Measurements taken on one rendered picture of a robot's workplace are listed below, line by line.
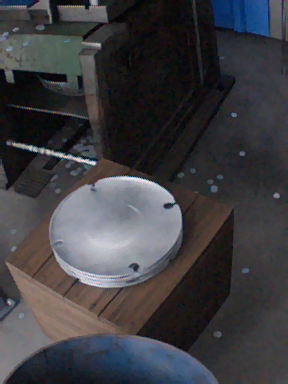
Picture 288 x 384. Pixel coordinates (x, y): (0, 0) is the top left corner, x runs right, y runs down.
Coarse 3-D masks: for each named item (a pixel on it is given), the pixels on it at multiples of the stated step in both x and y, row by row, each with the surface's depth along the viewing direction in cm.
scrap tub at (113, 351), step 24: (96, 336) 91; (120, 336) 90; (24, 360) 87; (48, 360) 92; (72, 360) 95; (96, 360) 97; (120, 360) 97; (144, 360) 95; (168, 360) 92; (192, 360) 85
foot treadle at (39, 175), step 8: (88, 120) 194; (80, 128) 191; (88, 128) 191; (72, 136) 187; (80, 136) 187; (64, 144) 184; (72, 144) 184; (56, 160) 178; (32, 168) 175; (40, 168) 174; (48, 168) 175; (24, 176) 172; (32, 176) 172; (40, 176) 171; (48, 176) 171; (16, 184) 170; (24, 184) 170; (32, 184) 169; (40, 184) 169; (16, 192) 168; (24, 192) 167; (32, 192) 166; (40, 192) 167
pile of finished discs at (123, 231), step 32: (96, 192) 130; (128, 192) 129; (160, 192) 128; (64, 224) 124; (96, 224) 122; (128, 224) 121; (160, 224) 121; (64, 256) 117; (96, 256) 116; (128, 256) 116; (160, 256) 115
